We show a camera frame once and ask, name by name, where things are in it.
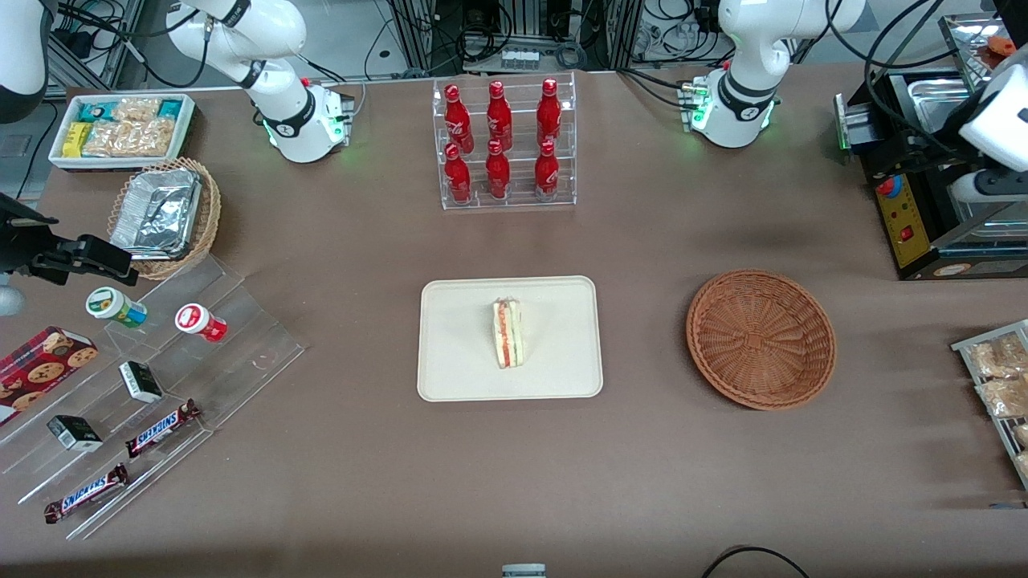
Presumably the triangular sandwich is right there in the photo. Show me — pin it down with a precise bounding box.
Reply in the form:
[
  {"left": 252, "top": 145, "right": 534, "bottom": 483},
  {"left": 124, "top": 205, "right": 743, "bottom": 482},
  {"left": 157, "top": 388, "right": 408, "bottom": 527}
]
[{"left": 492, "top": 298, "right": 527, "bottom": 369}]

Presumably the light wicker basket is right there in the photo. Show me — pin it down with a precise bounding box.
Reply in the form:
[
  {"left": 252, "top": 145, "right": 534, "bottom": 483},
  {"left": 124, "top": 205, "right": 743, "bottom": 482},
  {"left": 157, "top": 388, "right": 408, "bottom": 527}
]
[{"left": 107, "top": 157, "right": 222, "bottom": 281}]

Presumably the brown wicker basket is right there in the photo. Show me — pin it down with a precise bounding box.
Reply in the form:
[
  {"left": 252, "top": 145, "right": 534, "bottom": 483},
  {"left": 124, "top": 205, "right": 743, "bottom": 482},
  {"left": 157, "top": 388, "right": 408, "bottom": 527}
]
[{"left": 686, "top": 269, "right": 838, "bottom": 411}]

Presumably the beige rectangular tray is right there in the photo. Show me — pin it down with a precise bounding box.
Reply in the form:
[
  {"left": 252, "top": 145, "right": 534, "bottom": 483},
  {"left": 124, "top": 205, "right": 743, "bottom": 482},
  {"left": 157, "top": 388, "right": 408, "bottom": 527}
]
[{"left": 417, "top": 275, "right": 604, "bottom": 402}]

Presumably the green lid cup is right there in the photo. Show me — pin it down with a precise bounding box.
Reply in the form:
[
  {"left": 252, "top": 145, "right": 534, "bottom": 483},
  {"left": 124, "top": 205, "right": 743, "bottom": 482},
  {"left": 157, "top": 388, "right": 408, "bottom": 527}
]
[{"left": 86, "top": 287, "right": 149, "bottom": 328}]

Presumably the silver foil container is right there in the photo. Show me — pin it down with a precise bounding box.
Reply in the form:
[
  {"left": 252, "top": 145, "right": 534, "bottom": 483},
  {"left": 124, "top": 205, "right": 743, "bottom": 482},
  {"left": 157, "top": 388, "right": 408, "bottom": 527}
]
[{"left": 109, "top": 169, "right": 202, "bottom": 260}]

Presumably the red cookie box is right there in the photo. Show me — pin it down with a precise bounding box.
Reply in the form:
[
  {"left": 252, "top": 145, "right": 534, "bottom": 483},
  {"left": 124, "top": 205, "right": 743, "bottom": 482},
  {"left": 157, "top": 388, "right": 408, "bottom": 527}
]
[{"left": 0, "top": 326, "right": 100, "bottom": 426}]

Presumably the red lid cup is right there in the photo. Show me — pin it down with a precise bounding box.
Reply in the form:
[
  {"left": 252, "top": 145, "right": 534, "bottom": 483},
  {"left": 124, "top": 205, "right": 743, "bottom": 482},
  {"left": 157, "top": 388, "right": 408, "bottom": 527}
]
[{"left": 175, "top": 303, "right": 228, "bottom": 344}]

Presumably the large clear cracker bag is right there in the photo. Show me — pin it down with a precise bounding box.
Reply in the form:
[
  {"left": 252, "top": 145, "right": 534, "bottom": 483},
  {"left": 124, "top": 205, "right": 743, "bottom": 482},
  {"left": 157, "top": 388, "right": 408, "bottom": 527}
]
[{"left": 83, "top": 119, "right": 179, "bottom": 158}]

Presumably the small black box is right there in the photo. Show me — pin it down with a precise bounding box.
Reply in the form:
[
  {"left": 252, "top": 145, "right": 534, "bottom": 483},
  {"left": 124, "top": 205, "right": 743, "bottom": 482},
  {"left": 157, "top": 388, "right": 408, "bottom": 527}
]
[
  {"left": 47, "top": 415, "right": 104, "bottom": 452},
  {"left": 119, "top": 360, "right": 164, "bottom": 404}
]

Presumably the black food warmer cabinet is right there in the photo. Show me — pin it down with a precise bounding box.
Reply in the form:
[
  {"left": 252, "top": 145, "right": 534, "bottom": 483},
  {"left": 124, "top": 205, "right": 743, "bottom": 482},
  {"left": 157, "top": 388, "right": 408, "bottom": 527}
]
[{"left": 834, "top": 12, "right": 1028, "bottom": 282}]

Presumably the white plastic snack bin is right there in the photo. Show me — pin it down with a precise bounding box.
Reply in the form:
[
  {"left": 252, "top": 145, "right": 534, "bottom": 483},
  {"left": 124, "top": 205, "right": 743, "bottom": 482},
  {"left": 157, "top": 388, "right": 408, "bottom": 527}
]
[{"left": 48, "top": 93, "right": 196, "bottom": 172}]

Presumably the small clear cracker bag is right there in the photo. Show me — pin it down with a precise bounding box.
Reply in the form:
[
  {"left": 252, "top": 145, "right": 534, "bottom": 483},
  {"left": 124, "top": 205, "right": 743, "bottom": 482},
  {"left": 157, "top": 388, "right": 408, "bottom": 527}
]
[{"left": 112, "top": 98, "right": 161, "bottom": 123}]

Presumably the clear acrylic step display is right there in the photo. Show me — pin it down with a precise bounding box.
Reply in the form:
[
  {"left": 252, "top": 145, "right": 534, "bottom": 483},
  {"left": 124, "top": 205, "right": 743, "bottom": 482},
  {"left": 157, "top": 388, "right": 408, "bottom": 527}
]
[{"left": 0, "top": 254, "right": 306, "bottom": 541}]

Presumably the Snickers bar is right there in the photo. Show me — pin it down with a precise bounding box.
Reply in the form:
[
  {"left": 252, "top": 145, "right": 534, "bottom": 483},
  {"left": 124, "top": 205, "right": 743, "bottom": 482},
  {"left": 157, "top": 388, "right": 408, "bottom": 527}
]
[
  {"left": 125, "top": 399, "right": 202, "bottom": 458},
  {"left": 43, "top": 463, "right": 130, "bottom": 524}
]

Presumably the clear bag of pastries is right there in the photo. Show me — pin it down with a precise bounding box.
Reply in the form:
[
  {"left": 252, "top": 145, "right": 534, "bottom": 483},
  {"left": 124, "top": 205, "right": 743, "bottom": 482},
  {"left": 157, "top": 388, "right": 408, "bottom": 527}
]
[
  {"left": 976, "top": 376, "right": 1028, "bottom": 418},
  {"left": 966, "top": 333, "right": 1028, "bottom": 378}
]

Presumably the red cola bottle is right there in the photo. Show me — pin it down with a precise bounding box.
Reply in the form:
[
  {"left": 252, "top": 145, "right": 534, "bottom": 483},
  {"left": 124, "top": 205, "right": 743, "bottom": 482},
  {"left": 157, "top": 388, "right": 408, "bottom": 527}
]
[
  {"left": 534, "top": 139, "right": 560, "bottom": 198},
  {"left": 443, "top": 83, "right": 475, "bottom": 153},
  {"left": 536, "top": 78, "right": 562, "bottom": 147},
  {"left": 444, "top": 143, "right": 472, "bottom": 205},
  {"left": 486, "top": 80, "right": 513, "bottom": 151},
  {"left": 485, "top": 140, "right": 512, "bottom": 200}
]

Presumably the clear acrylic bottle rack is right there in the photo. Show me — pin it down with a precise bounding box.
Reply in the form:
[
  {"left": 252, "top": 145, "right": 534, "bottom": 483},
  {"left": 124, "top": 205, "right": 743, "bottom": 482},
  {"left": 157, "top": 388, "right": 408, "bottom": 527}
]
[{"left": 432, "top": 71, "right": 577, "bottom": 211}]

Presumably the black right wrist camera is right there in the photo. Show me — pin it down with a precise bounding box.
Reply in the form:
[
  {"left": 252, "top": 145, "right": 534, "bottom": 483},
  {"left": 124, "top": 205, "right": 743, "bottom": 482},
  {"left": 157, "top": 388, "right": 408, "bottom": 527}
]
[{"left": 0, "top": 193, "right": 59, "bottom": 275}]

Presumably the metal wire rack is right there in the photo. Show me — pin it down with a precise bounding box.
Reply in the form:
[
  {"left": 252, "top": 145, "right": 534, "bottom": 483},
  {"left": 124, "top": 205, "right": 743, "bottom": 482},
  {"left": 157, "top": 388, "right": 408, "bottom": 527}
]
[{"left": 951, "top": 320, "right": 1028, "bottom": 490}]

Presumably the black floor cable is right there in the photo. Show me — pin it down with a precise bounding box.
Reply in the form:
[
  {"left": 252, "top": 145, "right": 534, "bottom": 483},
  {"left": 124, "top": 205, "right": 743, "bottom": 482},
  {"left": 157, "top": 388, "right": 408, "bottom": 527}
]
[{"left": 701, "top": 546, "right": 812, "bottom": 578}]

